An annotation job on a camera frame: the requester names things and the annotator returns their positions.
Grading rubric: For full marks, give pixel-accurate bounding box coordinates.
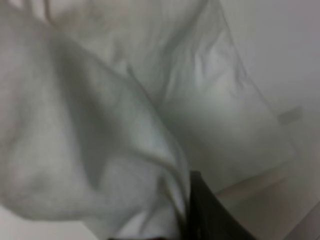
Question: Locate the white short sleeve t-shirt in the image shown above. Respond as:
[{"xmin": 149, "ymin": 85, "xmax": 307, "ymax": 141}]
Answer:
[{"xmin": 0, "ymin": 0, "xmax": 293, "ymax": 240}]

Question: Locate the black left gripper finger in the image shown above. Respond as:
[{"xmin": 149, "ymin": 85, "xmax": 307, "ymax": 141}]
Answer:
[{"xmin": 188, "ymin": 171, "xmax": 255, "ymax": 240}]

